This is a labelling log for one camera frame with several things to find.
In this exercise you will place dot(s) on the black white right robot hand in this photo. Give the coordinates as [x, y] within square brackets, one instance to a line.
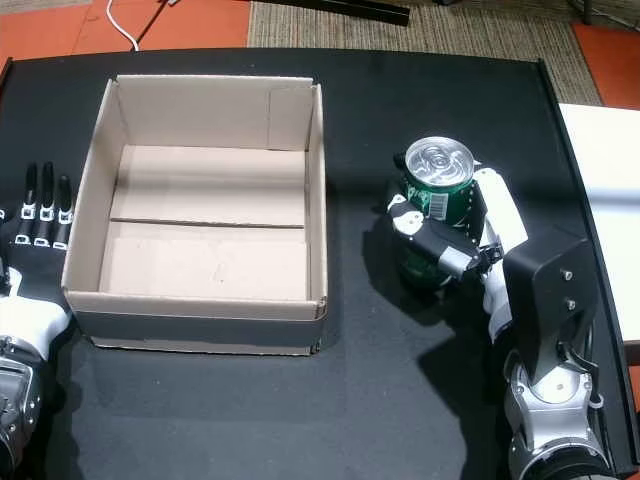
[500, 210]

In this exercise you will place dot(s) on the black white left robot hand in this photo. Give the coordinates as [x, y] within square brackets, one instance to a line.
[30, 270]

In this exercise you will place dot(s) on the green drink can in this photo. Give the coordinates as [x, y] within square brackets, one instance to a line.
[450, 195]

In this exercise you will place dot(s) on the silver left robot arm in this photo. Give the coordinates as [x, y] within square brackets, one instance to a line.
[15, 400]

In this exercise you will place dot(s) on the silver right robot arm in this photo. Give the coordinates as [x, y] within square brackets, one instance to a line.
[550, 310]

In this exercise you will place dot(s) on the open cardboard box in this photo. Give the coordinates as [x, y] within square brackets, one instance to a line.
[200, 327]

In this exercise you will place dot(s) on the white side table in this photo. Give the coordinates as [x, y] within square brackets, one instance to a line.
[610, 200]

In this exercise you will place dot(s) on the orange floor mat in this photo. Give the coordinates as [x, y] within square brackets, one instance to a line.
[60, 30]
[615, 65]

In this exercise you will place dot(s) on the black tripod legs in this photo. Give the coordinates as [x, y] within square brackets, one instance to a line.
[600, 10]

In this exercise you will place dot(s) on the black metal beam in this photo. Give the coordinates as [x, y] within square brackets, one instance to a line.
[350, 10]

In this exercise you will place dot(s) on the thin black rod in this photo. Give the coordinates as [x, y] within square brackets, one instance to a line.
[150, 22]

